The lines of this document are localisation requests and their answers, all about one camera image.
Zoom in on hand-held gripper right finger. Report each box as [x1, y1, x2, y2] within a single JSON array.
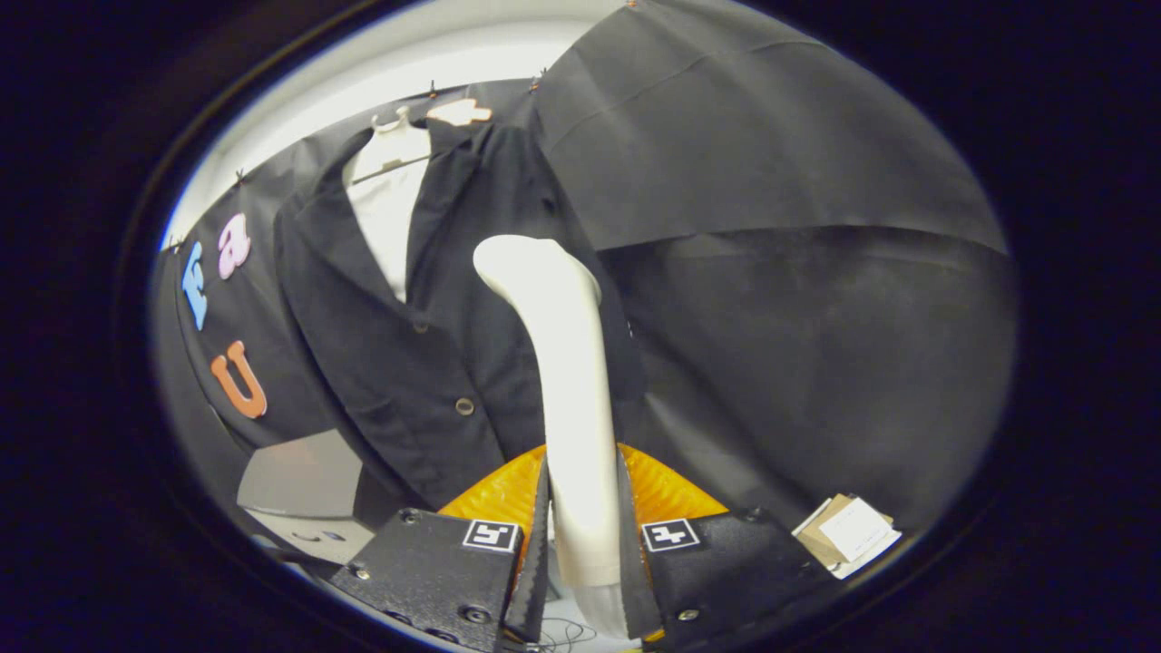
[[617, 444, 840, 647]]

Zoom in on black floor cables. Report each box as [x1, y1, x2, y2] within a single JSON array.
[[535, 617, 601, 650]]

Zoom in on white garment steamer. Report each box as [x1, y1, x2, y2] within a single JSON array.
[[473, 236, 631, 640]]

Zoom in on grey drawer cabinet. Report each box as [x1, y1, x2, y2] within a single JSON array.
[[238, 429, 411, 569]]

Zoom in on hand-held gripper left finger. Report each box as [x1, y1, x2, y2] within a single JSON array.
[[331, 444, 552, 653]]

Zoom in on black backdrop cloth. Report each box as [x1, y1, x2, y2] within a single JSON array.
[[154, 0, 1017, 536]]

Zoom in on black jacket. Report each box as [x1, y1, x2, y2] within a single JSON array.
[[274, 118, 650, 514]]

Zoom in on pile of cardboard and paper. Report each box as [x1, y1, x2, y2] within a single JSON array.
[[792, 492, 904, 580]]

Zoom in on white mannequin torso on stand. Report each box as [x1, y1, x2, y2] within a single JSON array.
[[343, 104, 434, 305]]

